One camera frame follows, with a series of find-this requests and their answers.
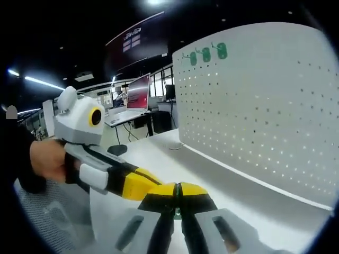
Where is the black box under table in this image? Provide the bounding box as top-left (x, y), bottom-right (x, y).
top-left (153, 111), bottom-right (173, 133)

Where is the large dark wall screen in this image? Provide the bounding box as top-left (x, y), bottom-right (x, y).
top-left (105, 11), bottom-right (169, 72)

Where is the white laptop with red screen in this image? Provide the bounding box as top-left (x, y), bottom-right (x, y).
top-left (104, 73), bottom-right (151, 128)

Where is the long ceiling light strip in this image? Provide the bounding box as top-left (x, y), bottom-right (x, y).
top-left (24, 76), bottom-right (64, 90)

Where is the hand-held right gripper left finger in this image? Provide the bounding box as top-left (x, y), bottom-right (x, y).
top-left (92, 182), bottom-right (177, 254)

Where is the person's left hand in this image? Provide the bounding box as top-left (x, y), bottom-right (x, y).
top-left (29, 139), bottom-right (80, 184)

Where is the grey mesh office chair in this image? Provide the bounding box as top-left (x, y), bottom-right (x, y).
top-left (14, 179), bottom-right (95, 249)

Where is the black oval stand base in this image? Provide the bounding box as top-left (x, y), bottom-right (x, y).
top-left (107, 144), bottom-right (127, 156)

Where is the white perforated mounting plate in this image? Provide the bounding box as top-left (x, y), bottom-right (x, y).
top-left (169, 22), bottom-right (336, 212)

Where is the green hook assembly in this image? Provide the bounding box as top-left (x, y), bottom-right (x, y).
top-left (211, 42), bottom-right (228, 59)
top-left (195, 47), bottom-right (212, 62)
top-left (172, 184), bottom-right (183, 220)
top-left (182, 51), bottom-right (198, 66)

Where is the ceiling projector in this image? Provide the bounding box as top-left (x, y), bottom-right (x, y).
top-left (74, 71), bottom-right (95, 81)

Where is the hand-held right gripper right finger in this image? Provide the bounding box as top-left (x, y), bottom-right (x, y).
top-left (176, 182), bottom-right (268, 254)

